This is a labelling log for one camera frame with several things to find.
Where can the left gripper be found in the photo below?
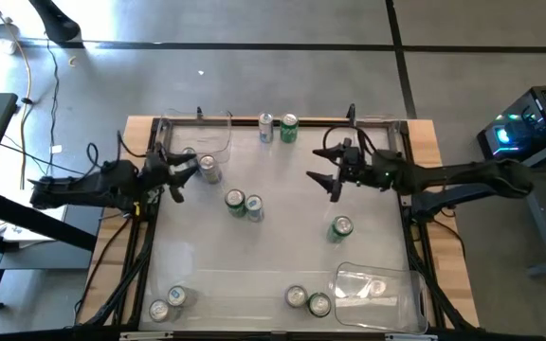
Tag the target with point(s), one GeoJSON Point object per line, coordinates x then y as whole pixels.
{"type": "Point", "coordinates": [157, 170]}

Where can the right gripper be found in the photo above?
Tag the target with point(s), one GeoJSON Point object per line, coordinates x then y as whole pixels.
{"type": "Point", "coordinates": [358, 166]}

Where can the white blue Spindrift can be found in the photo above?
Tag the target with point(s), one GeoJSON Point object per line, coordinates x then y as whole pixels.
{"type": "Point", "coordinates": [296, 296]}
{"type": "Point", "coordinates": [159, 311]}
{"type": "Point", "coordinates": [210, 170]}

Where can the green Sprite can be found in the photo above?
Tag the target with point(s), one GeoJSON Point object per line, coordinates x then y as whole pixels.
{"type": "Point", "coordinates": [235, 201]}
{"type": "Point", "coordinates": [319, 305]}
{"type": "Point", "coordinates": [289, 129]}
{"type": "Point", "coordinates": [340, 228]}

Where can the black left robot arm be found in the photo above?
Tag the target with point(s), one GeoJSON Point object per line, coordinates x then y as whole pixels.
{"type": "Point", "coordinates": [88, 187]}

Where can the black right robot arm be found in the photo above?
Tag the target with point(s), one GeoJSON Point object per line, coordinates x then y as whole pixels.
{"type": "Point", "coordinates": [443, 173]}

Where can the clear plastic bin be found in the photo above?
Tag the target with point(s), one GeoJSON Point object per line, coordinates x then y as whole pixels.
{"type": "Point", "coordinates": [216, 137]}
{"type": "Point", "coordinates": [396, 308]}
{"type": "Point", "coordinates": [382, 130]}

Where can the small yellow tag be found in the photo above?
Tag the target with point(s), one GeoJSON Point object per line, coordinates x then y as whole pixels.
{"type": "Point", "coordinates": [136, 207]}

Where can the black clamp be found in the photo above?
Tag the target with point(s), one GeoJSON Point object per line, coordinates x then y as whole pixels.
{"type": "Point", "coordinates": [199, 113]}
{"type": "Point", "coordinates": [351, 113]}

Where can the white box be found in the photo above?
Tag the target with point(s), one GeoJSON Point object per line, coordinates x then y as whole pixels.
{"type": "Point", "coordinates": [17, 232]}

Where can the black curved stand foot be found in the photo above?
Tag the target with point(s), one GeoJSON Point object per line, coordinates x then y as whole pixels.
{"type": "Point", "coordinates": [57, 21]}

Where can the grey metal stand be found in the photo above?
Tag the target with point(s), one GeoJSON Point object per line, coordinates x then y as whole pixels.
{"type": "Point", "coordinates": [538, 213]}

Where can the black metal table frame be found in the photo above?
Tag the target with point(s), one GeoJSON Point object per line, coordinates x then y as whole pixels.
{"type": "Point", "coordinates": [244, 122]}

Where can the silver metal bracket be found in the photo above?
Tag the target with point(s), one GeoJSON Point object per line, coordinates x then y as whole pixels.
{"type": "Point", "coordinates": [146, 335]}
{"type": "Point", "coordinates": [410, 337]}

